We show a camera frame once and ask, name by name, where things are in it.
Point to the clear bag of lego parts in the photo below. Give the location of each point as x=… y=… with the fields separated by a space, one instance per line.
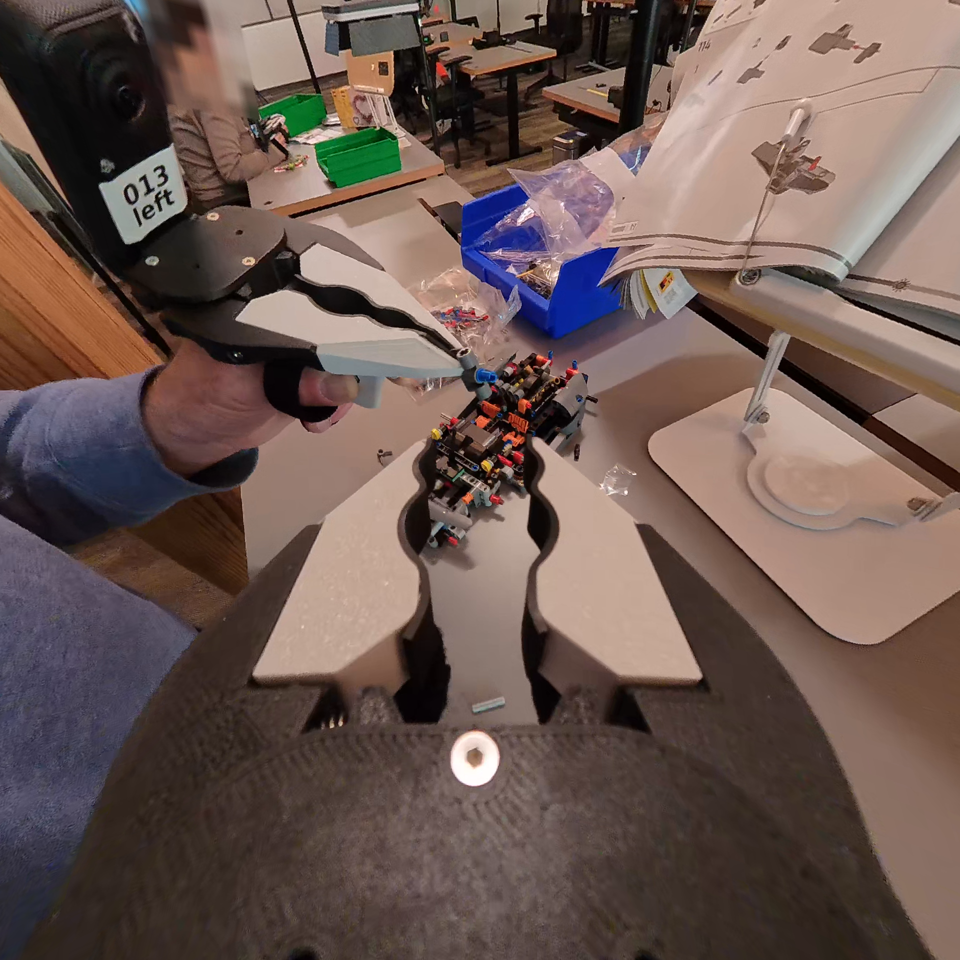
x=465 y=300

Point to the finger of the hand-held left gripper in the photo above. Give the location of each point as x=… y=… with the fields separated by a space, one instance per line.
x=360 y=277
x=375 y=356

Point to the blue storage bin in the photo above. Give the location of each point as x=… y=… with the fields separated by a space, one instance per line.
x=570 y=311

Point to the silver trash can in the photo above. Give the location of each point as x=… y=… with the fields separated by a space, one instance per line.
x=570 y=148

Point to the cardboard box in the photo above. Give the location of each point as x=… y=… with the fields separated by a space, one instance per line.
x=369 y=71

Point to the black office chair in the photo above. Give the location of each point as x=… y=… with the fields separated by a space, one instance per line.
x=555 y=30

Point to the small clear plastic bag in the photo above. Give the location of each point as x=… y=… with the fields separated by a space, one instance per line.
x=617 y=480

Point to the grey lego connector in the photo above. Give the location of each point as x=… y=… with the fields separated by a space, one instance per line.
x=471 y=367

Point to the grey office desk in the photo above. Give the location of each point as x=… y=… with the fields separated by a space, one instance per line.
x=300 y=193

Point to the clear plastic bags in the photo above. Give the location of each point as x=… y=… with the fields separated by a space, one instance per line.
x=555 y=210

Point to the wooden office desk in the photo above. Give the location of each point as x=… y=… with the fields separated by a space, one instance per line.
x=592 y=90
x=510 y=56

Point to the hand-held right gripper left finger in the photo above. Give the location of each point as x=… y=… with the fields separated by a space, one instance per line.
x=337 y=600

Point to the instruction booklet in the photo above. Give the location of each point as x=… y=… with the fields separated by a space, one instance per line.
x=750 y=150

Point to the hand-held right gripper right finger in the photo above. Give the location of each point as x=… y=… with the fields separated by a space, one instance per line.
x=615 y=600

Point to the person's left forearm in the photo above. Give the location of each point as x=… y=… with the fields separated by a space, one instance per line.
x=75 y=450

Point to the person's left hand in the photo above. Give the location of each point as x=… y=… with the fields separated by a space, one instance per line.
x=202 y=405

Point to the green storage bin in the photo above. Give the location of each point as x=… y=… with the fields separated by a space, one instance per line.
x=360 y=157
x=292 y=112

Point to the black pillar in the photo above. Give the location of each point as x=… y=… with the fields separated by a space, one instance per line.
x=639 y=67

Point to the lego model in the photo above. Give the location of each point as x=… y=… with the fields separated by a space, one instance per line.
x=487 y=435

